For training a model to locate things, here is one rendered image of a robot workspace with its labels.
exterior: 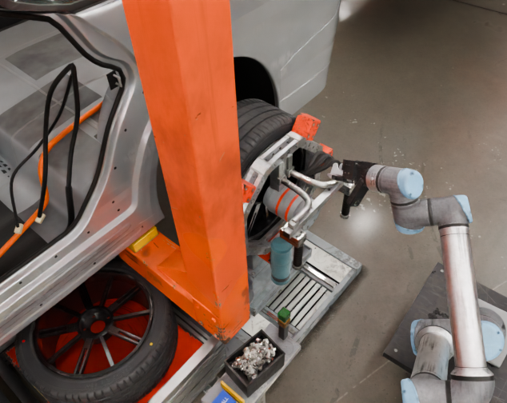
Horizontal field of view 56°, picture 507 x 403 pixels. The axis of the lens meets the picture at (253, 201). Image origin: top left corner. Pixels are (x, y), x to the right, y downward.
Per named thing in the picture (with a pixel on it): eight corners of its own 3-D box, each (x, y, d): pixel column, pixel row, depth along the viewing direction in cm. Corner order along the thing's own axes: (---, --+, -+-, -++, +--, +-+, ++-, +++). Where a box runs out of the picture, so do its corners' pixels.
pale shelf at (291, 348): (269, 325, 210) (269, 321, 208) (301, 349, 203) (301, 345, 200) (201, 402, 189) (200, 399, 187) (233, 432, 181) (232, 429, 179)
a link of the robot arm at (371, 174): (391, 193, 162) (372, 193, 156) (379, 190, 166) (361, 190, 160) (394, 166, 161) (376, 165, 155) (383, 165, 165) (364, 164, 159)
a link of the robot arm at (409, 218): (432, 234, 154) (425, 201, 149) (394, 237, 158) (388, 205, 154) (431, 220, 162) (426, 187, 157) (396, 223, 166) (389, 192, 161)
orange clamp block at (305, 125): (297, 133, 199) (306, 113, 196) (313, 141, 195) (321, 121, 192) (289, 133, 193) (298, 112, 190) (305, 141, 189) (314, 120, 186)
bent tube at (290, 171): (311, 153, 201) (313, 133, 193) (350, 173, 193) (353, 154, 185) (285, 177, 193) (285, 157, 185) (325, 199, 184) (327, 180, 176)
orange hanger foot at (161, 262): (145, 236, 232) (129, 187, 207) (224, 297, 209) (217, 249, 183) (118, 257, 224) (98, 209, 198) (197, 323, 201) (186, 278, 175)
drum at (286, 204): (281, 194, 213) (282, 172, 203) (321, 217, 203) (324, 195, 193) (261, 213, 206) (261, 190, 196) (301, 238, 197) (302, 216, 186)
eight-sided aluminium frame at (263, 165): (306, 198, 238) (313, 110, 197) (317, 205, 235) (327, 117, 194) (233, 269, 211) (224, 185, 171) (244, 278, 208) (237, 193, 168)
